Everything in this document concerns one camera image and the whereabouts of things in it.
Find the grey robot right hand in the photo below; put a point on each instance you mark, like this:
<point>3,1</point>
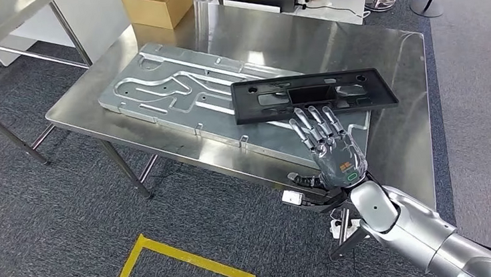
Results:
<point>340,160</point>

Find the black plastic plate frame part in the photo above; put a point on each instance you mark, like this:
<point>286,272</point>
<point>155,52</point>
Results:
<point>375,95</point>

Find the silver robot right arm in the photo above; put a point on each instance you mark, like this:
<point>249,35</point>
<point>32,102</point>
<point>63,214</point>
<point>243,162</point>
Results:
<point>413,229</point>

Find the stainless steel workbench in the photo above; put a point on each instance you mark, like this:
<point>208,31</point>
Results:
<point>308,47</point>

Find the white desk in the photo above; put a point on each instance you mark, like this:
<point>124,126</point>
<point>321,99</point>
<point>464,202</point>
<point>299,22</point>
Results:
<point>328,12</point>

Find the white power strip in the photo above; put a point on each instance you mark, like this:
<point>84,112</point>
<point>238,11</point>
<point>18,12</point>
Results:
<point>337,229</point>

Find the brown cardboard box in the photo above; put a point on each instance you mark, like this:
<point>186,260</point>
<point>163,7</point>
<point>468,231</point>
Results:
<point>154,10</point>

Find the stamped sheet metal panel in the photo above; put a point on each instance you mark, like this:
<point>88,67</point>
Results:
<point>168,73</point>

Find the white cabinet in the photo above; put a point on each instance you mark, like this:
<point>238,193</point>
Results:
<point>97,17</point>

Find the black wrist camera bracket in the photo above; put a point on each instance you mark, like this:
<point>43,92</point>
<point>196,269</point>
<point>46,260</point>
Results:
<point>322,202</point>

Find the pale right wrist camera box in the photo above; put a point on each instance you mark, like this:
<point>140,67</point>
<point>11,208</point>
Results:
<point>293,197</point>

